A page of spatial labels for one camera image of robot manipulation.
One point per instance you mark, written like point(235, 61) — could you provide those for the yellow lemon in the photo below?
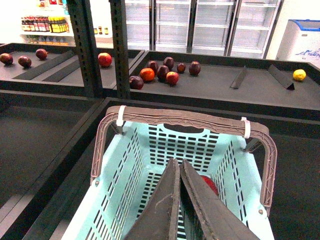
point(299, 75)

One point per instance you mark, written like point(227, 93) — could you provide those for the black metal post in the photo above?
point(86, 48)
point(120, 46)

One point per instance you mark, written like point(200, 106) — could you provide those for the dark purple fruit centre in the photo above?
point(162, 72)

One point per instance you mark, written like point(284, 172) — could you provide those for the dark purple fruit right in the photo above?
point(194, 68)

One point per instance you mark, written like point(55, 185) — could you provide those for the black divider strip left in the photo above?
point(49, 64)

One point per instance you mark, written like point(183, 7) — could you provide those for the black tray divider right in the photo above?
point(284, 80)

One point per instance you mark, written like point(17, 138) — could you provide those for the dark purple fruit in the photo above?
point(162, 72)
point(6, 59)
point(42, 54)
point(152, 64)
point(194, 68)
point(24, 61)
point(169, 62)
point(136, 82)

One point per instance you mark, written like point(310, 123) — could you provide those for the white chest freezer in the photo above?
point(300, 42)

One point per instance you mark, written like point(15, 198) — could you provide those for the dark purple fruit far left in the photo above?
point(6, 59)

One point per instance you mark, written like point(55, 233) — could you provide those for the glass door refrigerator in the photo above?
point(235, 28)

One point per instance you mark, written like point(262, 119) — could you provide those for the black tray divider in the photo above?
point(239, 78)
point(284, 80)

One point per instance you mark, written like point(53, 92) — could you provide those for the grey-pink basket handles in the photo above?
point(219, 125)

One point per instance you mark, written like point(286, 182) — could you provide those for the black metal post left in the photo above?
point(86, 48)

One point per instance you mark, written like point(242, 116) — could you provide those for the red apple behind post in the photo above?
point(104, 59)

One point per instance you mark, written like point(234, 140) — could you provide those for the red apple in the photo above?
point(104, 59)
point(172, 78)
point(211, 184)

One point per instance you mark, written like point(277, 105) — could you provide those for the red apple in pile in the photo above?
point(172, 78)

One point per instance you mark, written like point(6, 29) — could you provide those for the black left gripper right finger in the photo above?
point(205, 216)

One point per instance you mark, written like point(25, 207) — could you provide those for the black metal post right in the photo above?
point(120, 46)

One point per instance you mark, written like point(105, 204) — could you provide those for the light blue plastic shopping basket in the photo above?
point(141, 166)

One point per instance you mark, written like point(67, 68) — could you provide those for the dark purple fruit back left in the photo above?
point(152, 64)

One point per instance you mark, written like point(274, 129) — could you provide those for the orange fruit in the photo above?
point(147, 74)

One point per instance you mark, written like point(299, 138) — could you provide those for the dark purple fruit back top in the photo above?
point(169, 62)

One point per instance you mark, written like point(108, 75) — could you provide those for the small dark red fruit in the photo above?
point(181, 67)

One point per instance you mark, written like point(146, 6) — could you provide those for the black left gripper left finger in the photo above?
point(159, 219)

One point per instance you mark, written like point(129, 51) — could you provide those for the dark purple fruit front left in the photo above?
point(136, 82)

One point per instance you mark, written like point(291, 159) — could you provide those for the shelf with sauce bottles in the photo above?
point(48, 22)

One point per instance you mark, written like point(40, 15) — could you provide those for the black divider strip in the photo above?
point(62, 73)
point(49, 64)

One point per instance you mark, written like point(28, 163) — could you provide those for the black tray divider middle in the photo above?
point(239, 78)

